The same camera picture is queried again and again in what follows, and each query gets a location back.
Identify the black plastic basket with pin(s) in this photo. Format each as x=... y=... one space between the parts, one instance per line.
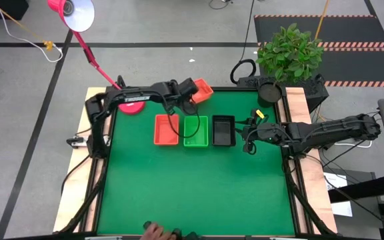
x=223 y=131

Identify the white paper sheet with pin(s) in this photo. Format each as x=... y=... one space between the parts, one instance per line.
x=342 y=210

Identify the red desk lamp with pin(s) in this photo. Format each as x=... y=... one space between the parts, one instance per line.
x=78 y=18

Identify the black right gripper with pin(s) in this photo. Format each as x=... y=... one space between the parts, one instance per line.
x=267 y=133

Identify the wooden side board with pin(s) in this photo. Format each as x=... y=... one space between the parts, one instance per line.
x=322 y=190
x=75 y=186

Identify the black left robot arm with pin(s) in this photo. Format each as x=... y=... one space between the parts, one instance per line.
x=135 y=96

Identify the person's hand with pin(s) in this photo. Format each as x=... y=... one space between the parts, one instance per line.
x=155 y=233

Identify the black aluminium table frame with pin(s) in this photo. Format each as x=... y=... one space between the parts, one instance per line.
x=228 y=88

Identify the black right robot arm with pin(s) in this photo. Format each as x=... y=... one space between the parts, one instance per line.
x=328 y=131

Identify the black floor box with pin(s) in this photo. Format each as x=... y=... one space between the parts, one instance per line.
x=8 y=8

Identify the orange plastic basket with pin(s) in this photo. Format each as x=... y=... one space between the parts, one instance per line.
x=165 y=133
x=203 y=91

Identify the green plastic basket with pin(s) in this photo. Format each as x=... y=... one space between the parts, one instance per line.
x=189 y=128

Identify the black flat board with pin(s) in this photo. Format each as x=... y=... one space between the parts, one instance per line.
x=372 y=188

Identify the black hazard-striped floor mat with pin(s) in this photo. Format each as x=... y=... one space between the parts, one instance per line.
x=345 y=30

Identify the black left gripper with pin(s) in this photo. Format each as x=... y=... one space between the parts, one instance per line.
x=188 y=88

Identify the green potted plant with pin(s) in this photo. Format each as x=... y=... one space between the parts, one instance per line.
x=288 y=53

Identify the small black knob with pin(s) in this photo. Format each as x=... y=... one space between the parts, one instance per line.
x=192 y=236

